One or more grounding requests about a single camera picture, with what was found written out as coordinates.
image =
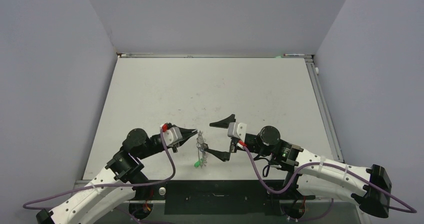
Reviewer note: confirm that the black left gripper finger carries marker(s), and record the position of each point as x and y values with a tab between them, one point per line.
186	136
183	130

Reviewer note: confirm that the red white marker pen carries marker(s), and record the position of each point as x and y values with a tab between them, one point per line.
292	55

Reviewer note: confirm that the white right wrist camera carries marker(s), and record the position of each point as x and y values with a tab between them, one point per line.
237	130

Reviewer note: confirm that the metal carabiner keyring with keys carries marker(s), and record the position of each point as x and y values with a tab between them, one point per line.
201	154

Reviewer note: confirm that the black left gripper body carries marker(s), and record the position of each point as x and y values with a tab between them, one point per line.
174	147

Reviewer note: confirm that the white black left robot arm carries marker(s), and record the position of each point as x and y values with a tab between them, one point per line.
119	179

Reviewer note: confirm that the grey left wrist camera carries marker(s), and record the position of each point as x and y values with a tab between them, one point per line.
170	135

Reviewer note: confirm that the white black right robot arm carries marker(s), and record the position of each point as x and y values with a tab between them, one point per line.
308	174

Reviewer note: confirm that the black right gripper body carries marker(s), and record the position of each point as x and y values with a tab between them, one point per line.
252	145

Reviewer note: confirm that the aluminium right table rail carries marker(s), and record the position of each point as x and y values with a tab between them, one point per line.
330	131

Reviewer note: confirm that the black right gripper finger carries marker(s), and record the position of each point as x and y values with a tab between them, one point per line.
224	156
224	123

